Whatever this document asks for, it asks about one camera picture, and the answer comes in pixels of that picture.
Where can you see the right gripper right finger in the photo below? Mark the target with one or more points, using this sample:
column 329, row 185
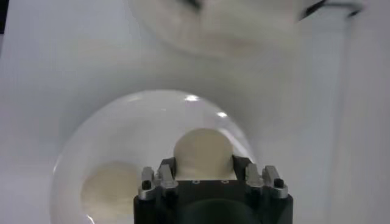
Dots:
column 253, row 179

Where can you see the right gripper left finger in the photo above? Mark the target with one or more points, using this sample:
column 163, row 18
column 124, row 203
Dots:
column 166, row 179

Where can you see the white steamed baozi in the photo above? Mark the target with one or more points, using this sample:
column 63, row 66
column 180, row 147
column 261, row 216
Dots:
column 202, row 152

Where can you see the round white plate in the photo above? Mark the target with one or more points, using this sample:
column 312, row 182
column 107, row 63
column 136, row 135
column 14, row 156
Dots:
column 122, row 131

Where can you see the cream electric cooker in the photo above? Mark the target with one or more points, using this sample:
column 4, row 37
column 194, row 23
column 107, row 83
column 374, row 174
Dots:
column 213, row 30

